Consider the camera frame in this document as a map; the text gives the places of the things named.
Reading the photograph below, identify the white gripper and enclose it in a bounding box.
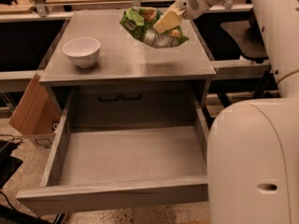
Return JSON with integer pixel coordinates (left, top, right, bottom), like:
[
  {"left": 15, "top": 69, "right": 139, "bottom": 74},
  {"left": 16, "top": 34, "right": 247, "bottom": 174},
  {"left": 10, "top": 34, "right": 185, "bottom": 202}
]
[{"left": 153, "top": 0, "right": 210, "bottom": 34}]

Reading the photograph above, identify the green rice chip bag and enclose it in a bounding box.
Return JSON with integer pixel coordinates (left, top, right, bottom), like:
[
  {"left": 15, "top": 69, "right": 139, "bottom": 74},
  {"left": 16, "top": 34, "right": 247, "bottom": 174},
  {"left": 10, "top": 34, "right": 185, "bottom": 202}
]
[{"left": 120, "top": 7, "right": 189, "bottom": 49}]

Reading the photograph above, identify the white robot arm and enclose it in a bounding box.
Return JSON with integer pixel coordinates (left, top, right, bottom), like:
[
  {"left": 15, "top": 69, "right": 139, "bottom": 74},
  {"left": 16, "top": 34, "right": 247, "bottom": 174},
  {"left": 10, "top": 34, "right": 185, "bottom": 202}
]
[{"left": 154, "top": 0, "right": 299, "bottom": 224}]

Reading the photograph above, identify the grey open top drawer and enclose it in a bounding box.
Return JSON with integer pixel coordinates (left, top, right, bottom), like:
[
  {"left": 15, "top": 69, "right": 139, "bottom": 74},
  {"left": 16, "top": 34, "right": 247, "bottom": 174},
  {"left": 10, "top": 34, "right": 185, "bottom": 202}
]
[{"left": 16, "top": 89, "right": 216, "bottom": 216}]

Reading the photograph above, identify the grey metal cabinet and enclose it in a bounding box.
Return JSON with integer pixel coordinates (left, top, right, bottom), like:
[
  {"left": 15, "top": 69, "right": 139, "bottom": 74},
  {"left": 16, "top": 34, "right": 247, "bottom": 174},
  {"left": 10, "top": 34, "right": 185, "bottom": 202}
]
[{"left": 40, "top": 9, "right": 216, "bottom": 119}]

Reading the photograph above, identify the white ceramic bowl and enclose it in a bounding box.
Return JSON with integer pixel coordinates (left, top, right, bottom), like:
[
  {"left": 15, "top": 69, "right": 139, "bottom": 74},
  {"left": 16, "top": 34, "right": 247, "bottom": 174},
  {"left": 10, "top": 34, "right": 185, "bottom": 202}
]
[{"left": 63, "top": 37, "right": 101, "bottom": 67}]

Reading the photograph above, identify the brown cardboard box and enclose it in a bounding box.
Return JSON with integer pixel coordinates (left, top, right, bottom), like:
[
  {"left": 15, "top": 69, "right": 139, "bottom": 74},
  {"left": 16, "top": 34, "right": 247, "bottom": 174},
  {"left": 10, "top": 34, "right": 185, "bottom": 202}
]
[{"left": 8, "top": 74, "right": 61, "bottom": 148}]

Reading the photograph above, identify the black equipment at left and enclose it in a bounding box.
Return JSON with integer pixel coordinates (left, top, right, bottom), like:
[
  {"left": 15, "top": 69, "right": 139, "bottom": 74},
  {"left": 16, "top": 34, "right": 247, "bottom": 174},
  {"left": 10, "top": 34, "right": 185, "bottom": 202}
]
[{"left": 0, "top": 134, "right": 22, "bottom": 189}]

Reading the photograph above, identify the black drawer handle right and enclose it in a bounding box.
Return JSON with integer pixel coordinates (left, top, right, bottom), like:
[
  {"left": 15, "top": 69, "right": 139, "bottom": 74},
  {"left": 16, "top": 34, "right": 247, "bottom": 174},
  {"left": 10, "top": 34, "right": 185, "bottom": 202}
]
[{"left": 121, "top": 91, "right": 142, "bottom": 101}]

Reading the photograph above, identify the black drawer handle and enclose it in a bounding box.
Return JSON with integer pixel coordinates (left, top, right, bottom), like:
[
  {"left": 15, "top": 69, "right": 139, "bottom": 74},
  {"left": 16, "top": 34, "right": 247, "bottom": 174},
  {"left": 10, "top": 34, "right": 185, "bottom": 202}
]
[
  {"left": 121, "top": 91, "right": 142, "bottom": 101},
  {"left": 98, "top": 92, "right": 120, "bottom": 102}
]

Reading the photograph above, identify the black drawer handle left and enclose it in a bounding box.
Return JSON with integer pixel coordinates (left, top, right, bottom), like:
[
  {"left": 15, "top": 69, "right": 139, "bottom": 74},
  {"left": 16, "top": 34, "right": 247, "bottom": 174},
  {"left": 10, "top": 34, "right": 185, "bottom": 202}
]
[{"left": 98, "top": 92, "right": 120, "bottom": 102}]

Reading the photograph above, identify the black table leg frame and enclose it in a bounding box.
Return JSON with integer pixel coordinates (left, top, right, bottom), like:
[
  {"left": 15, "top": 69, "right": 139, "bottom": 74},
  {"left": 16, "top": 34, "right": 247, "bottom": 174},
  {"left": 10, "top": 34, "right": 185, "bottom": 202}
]
[{"left": 202, "top": 66, "right": 279, "bottom": 123}]

